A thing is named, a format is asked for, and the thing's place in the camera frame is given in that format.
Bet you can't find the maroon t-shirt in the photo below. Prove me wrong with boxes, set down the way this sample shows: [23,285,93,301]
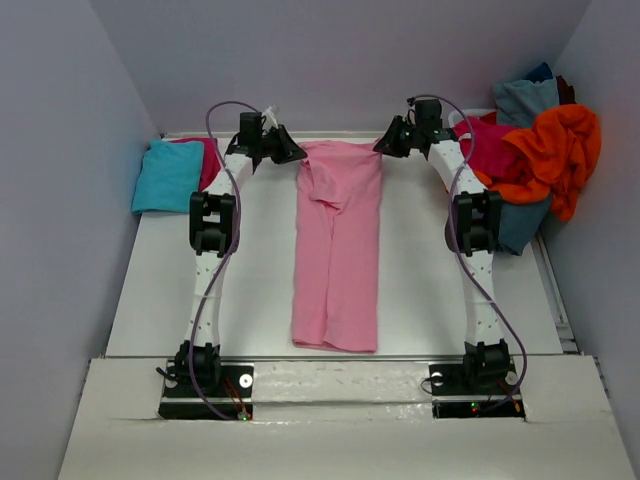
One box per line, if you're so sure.
[556,75,576,105]

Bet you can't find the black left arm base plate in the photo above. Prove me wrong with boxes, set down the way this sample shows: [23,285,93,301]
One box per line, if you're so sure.
[157,360,255,421]

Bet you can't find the crumpled orange t-shirt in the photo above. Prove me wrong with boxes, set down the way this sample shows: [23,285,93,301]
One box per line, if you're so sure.
[472,104,601,222]

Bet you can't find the white laundry basket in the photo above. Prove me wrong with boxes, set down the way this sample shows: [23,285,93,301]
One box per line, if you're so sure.
[449,108,496,124]

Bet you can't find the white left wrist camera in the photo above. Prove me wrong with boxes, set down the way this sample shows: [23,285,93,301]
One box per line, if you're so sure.
[261,105,279,134]

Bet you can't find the light pink t-shirt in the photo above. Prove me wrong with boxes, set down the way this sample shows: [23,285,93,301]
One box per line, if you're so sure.
[291,141,383,354]

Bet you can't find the grey-blue t-shirt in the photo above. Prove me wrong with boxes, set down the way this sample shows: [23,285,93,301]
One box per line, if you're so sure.
[493,78,560,128]

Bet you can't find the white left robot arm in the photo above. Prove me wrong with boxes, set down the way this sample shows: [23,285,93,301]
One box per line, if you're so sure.
[168,107,306,396]

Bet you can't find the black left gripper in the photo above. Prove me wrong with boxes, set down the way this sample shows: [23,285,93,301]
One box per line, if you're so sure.
[254,124,305,164]

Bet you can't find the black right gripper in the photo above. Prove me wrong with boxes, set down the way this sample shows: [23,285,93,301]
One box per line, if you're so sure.
[374,114,422,158]

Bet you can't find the folded turquoise t-shirt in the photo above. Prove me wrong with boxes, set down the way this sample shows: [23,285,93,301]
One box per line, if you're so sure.
[131,140,204,214]

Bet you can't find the folded magenta t-shirt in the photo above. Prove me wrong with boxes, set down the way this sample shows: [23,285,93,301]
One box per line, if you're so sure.
[171,137,221,191]

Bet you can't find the crumpled magenta t-shirt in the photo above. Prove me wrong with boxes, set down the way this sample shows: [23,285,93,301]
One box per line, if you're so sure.
[453,117,516,180]

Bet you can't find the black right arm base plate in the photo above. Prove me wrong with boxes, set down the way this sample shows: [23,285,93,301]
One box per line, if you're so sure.
[420,363,526,420]

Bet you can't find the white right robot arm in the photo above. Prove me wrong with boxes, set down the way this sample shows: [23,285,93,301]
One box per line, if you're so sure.
[374,94,513,397]

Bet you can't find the dark blue t-shirt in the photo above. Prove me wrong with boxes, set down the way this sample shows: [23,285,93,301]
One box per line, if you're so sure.
[524,62,554,83]

